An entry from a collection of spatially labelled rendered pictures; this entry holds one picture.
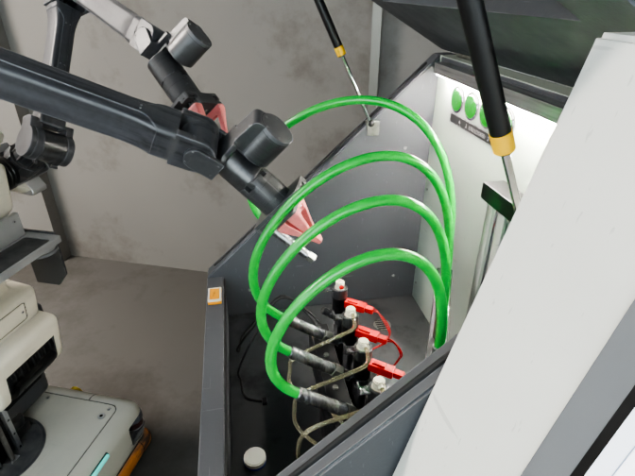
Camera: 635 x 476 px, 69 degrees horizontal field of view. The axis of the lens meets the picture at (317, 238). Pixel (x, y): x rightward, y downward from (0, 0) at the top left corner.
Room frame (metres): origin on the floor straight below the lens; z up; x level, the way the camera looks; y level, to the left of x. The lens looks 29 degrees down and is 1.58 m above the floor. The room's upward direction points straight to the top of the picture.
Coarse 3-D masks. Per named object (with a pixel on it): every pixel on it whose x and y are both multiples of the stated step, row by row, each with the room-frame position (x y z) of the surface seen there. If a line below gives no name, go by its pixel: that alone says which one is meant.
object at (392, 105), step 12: (348, 96) 0.77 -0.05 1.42; (360, 96) 0.76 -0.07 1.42; (372, 96) 0.76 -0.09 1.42; (312, 108) 0.78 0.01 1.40; (324, 108) 0.77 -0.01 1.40; (396, 108) 0.75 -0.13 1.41; (408, 108) 0.75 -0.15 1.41; (288, 120) 0.79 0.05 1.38; (300, 120) 0.78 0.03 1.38; (420, 120) 0.74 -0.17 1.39; (432, 132) 0.74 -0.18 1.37; (432, 144) 0.74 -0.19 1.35; (444, 156) 0.73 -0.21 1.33; (444, 168) 0.73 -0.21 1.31; (444, 180) 0.73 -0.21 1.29; (252, 204) 0.80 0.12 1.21
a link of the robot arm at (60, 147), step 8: (48, 136) 1.07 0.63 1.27; (56, 136) 1.09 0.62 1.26; (64, 136) 1.11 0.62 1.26; (48, 144) 1.06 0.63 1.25; (56, 144) 1.07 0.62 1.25; (64, 144) 1.09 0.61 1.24; (48, 152) 1.05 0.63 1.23; (56, 152) 1.07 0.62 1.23; (64, 152) 1.08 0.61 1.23; (32, 160) 1.05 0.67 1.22; (40, 160) 1.06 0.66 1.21; (48, 160) 1.06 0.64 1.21; (56, 160) 1.07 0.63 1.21; (56, 168) 1.08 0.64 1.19
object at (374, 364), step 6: (372, 360) 0.53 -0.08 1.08; (372, 366) 0.52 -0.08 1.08; (378, 366) 0.52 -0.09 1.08; (384, 366) 0.51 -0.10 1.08; (390, 366) 0.52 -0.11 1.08; (378, 372) 0.51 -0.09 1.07; (384, 372) 0.51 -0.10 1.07; (390, 372) 0.51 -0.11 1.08; (396, 372) 0.51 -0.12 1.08; (402, 372) 0.51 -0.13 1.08; (390, 378) 0.51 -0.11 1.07; (396, 378) 0.50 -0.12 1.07
